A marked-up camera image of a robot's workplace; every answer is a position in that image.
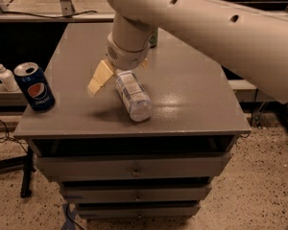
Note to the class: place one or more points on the metal frame rail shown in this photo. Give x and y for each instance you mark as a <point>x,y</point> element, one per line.
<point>38,16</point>

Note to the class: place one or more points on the black stand leg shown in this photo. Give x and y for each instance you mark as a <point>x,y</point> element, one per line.
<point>24,163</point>

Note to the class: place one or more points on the top grey drawer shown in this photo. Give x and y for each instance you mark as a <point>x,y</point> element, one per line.
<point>132,167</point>

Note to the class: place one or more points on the bottom grey drawer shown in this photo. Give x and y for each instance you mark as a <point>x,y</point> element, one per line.
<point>139,211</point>

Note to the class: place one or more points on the grey drawer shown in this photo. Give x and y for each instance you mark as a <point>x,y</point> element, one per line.
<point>132,167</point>
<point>154,194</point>
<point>139,211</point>

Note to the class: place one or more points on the middle grey drawer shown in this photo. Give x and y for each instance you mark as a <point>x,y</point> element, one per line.
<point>154,194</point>

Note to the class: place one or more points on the blue pepsi can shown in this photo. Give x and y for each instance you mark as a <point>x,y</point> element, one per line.
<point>34,85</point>

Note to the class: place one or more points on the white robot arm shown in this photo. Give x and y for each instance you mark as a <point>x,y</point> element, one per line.
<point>251,43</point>

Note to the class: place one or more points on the white pump dispenser bottle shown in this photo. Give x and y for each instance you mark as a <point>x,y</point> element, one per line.
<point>7,78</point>

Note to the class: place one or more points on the green soda can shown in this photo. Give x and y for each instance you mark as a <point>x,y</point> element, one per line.
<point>153,39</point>

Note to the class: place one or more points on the grey drawer cabinet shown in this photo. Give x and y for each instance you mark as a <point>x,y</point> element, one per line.
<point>148,143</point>

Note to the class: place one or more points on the clear plastic water bottle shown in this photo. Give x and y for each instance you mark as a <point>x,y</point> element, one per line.
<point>133,96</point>

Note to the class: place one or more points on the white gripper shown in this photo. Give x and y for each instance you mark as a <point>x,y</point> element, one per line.
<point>126,57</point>

